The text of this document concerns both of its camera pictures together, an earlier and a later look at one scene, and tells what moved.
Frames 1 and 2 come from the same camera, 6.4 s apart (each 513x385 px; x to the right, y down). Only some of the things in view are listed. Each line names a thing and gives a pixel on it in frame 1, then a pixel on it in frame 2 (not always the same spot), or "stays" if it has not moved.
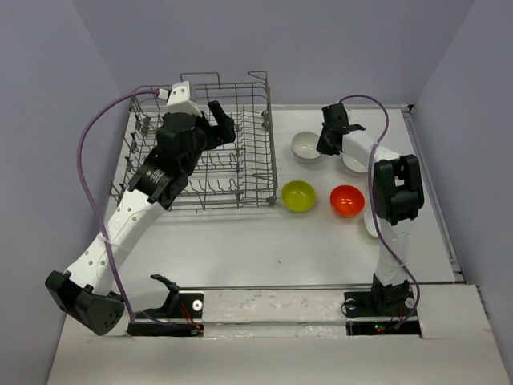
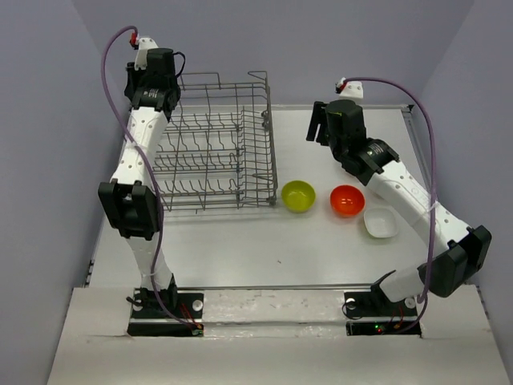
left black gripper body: (204, 134) to (135, 78)
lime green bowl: (298, 196) stays
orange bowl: (347, 200) stays
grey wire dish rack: (232, 175) stays
